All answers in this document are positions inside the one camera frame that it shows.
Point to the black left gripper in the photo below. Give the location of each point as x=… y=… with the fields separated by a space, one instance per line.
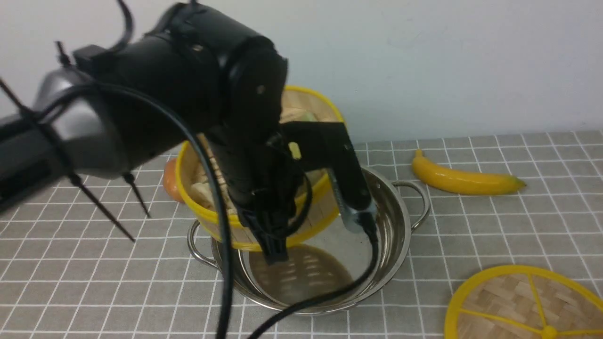
x=269 y=184

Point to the yellow rimmed bamboo steamer basket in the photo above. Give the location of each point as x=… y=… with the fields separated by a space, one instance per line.
x=192 y=185

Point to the yellow woven bamboo steamer lid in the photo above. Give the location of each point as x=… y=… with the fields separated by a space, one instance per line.
x=523 y=302

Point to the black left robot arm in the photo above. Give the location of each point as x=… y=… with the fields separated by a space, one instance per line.
x=106 y=111

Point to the stainless steel pot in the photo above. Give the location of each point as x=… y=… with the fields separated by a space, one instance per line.
x=337 y=257

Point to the brown potato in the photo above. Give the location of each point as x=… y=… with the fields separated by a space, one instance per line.
x=170 y=182

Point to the yellow banana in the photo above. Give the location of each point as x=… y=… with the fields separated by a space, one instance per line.
x=463 y=182

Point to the grey checked tablecloth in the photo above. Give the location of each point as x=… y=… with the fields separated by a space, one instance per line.
x=66 y=273

